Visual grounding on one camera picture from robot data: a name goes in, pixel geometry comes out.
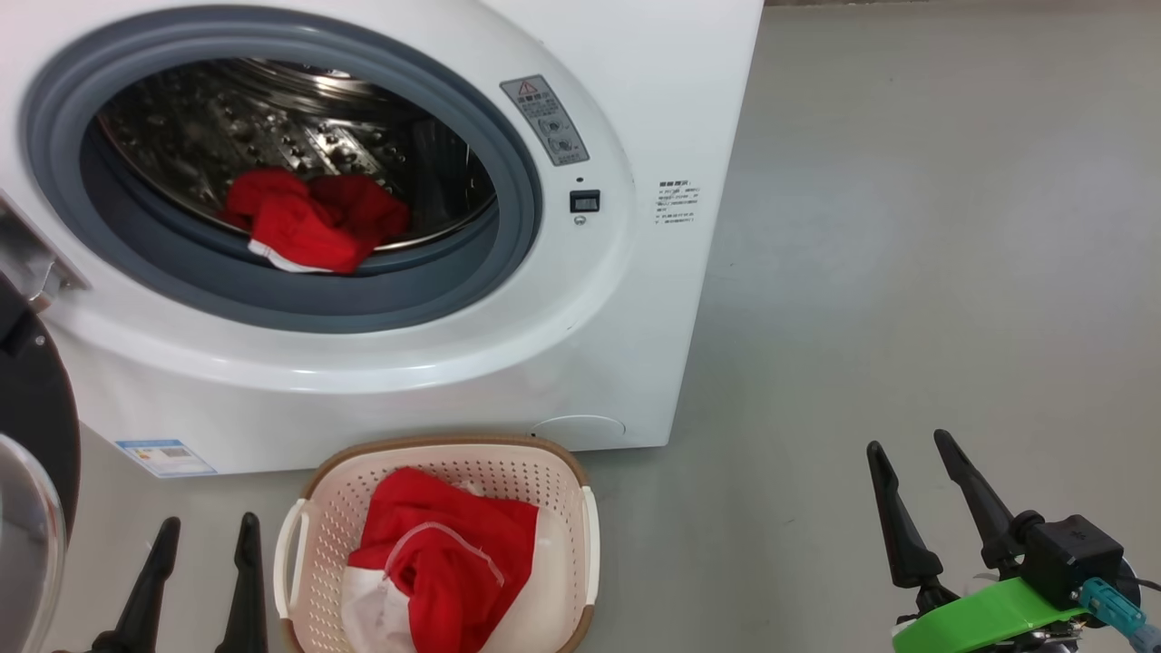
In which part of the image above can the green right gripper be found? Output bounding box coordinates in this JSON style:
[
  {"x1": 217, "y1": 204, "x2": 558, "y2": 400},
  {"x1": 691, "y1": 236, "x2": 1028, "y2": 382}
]
[{"x1": 865, "y1": 428, "x2": 1091, "y2": 653}]

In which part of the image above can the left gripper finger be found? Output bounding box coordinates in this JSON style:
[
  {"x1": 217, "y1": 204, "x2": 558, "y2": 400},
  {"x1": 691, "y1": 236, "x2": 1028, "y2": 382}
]
[
  {"x1": 214, "y1": 512, "x2": 269, "y2": 653},
  {"x1": 90, "y1": 516, "x2": 181, "y2": 653}
]

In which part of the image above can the dark grey glass washer door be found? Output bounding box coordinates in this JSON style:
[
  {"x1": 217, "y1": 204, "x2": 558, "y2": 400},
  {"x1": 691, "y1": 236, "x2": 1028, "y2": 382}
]
[{"x1": 0, "y1": 272, "x2": 82, "y2": 653}]

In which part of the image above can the red white garment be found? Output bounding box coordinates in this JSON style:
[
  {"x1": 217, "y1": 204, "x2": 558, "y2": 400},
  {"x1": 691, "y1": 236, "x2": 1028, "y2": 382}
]
[
  {"x1": 340, "y1": 466, "x2": 541, "y2": 653},
  {"x1": 220, "y1": 167, "x2": 412, "y2": 276}
]

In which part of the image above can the cream perforated laundry basket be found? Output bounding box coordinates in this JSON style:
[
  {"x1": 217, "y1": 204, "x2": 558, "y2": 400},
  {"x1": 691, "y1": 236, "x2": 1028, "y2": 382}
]
[{"x1": 273, "y1": 434, "x2": 602, "y2": 653}]

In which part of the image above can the white front-load washing machine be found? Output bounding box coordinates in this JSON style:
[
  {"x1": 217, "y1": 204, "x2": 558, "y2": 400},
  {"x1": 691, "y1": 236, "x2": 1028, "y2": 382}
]
[{"x1": 0, "y1": 0, "x2": 766, "y2": 478}]

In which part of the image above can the blue energy label sticker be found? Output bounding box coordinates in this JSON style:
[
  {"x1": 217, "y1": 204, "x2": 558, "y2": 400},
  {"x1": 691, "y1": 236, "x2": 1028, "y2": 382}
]
[{"x1": 114, "y1": 438, "x2": 220, "y2": 480}]

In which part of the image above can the grey warning sticker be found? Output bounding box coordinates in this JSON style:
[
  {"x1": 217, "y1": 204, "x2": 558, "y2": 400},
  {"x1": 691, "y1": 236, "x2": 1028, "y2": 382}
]
[{"x1": 500, "y1": 74, "x2": 591, "y2": 168}]

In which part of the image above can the teal camera cable connector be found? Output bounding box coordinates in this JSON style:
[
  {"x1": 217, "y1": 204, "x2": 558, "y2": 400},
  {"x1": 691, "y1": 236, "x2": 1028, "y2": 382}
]
[{"x1": 1077, "y1": 577, "x2": 1161, "y2": 651}]

